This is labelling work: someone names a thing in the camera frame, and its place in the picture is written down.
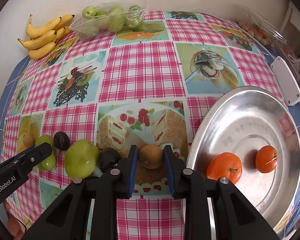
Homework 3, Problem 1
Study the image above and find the person's left hand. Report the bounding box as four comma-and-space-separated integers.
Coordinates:
4, 200, 24, 240

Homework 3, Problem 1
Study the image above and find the green apple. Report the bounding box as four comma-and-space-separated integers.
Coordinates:
107, 6, 126, 33
125, 5, 143, 29
82, 6, 97, 19

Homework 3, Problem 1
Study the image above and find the green apple centre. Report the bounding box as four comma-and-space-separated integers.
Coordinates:
107, 6, 126, 33

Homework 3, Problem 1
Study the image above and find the large orange tangerine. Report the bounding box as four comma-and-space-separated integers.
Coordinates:
206, 152, 242, 184

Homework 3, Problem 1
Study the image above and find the large green mango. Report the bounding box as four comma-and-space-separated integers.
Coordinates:
64, 139, 99, 180

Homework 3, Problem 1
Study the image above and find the brown kiwi fruit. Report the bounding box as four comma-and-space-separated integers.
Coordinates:
139, 144, 164, 170

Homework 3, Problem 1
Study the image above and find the dark cherry with stem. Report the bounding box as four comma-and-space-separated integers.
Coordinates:
53, 131, 70, 151

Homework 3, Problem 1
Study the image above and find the yellow banana bunch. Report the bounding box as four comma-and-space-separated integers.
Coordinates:
18, 14, 75, 60

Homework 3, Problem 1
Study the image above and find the clear plastic fruit tray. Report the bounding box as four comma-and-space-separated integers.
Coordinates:
70, 0, 147, 40

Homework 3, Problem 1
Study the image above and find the green apple right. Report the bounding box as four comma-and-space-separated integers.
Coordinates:
125, 5, 143, 29

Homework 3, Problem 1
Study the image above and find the silver metal tray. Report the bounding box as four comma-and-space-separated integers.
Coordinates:
187, 86, 300, 232

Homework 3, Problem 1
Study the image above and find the pink checkered tablecloth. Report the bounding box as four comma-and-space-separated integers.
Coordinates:
0, 10, 300, 240

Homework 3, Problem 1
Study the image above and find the white plastic device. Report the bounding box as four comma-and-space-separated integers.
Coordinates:
270, 56, 300, 106

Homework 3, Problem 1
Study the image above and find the small orange tangerine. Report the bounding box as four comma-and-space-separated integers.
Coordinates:
255, 145, 278, 173

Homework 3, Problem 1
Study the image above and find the dark plum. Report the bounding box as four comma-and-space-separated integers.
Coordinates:
98, 147, 122, 173

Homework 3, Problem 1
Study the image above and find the green apple left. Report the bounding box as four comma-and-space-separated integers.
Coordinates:
82, 6, 97, 19

